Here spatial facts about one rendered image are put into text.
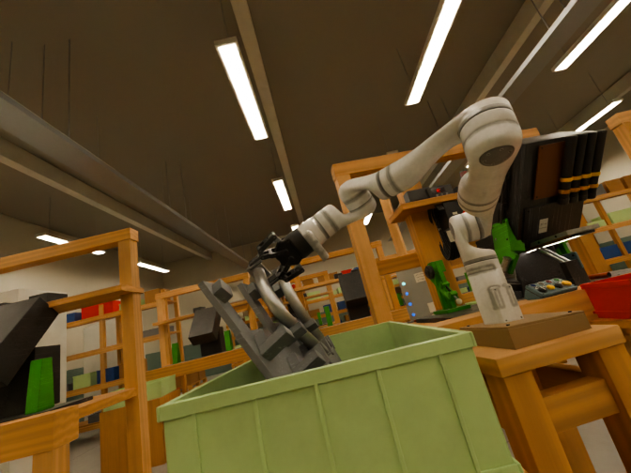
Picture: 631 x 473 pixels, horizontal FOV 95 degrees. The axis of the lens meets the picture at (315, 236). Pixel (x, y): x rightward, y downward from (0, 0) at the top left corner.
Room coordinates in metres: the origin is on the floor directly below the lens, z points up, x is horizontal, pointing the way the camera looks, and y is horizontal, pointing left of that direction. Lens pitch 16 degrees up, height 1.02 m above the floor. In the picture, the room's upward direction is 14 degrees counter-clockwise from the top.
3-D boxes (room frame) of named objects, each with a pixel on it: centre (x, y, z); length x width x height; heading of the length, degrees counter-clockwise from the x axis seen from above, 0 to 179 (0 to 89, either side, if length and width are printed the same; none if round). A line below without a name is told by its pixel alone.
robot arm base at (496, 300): (0.88, -0.46, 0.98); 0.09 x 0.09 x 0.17; 10
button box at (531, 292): (1.20, -0.84, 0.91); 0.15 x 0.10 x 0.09; 97
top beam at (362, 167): (1.82, -0.96, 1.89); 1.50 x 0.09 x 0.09; 97
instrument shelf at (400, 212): (1.78, -0.96, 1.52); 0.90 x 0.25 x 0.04; 97
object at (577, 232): (1.43, -1.08, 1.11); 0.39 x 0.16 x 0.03; 7
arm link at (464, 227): (0.88, -0.46, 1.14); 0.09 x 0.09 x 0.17; 73
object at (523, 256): (1.67, -1.08, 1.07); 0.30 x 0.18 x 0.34; 97
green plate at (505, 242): (1.45, -0.93, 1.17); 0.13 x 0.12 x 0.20; 97
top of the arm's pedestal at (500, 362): (0.88, -0.45, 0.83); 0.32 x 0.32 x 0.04; 8
